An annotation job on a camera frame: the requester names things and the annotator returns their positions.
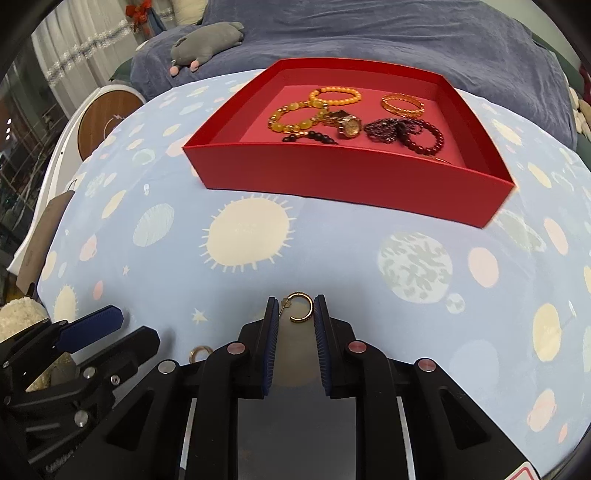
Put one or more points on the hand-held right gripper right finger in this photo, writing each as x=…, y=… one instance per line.
x=322, y=341

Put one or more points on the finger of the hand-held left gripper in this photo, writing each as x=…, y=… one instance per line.
x=92, y=325
x=134, y=346

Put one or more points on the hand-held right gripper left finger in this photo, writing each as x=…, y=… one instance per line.
x=270, y=341

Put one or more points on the gold hoop earring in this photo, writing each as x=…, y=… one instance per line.
x=308, y=304
x=194, y=353

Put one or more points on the red cardboard box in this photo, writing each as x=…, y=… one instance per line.
x=346, y=180

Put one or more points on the gold wrist watch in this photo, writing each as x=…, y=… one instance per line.
x=351, y=125

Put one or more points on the thin silver bangle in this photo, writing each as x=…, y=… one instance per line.
x=443, y=160

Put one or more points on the light blue planet-print sheet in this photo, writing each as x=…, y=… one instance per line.
x=323, y=258

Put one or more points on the white device with wooden disc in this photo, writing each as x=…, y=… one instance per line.
x=99, y=124

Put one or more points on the window glass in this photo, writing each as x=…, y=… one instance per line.
x=18, y=138

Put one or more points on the silver tinsel garland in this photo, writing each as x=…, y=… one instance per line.
x=87, y=46

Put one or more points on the white sheer curtain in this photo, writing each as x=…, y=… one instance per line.
x=69, y=27

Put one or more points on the grey plush toy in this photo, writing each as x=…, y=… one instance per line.
x=207, y=41

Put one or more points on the blue-grey sofa blanket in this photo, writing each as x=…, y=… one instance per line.
x=415, y=37

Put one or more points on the red ribbon bow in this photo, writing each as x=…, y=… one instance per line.
x=138, y=9

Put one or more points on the beige plush toy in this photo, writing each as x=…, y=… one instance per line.
x=582, y=115

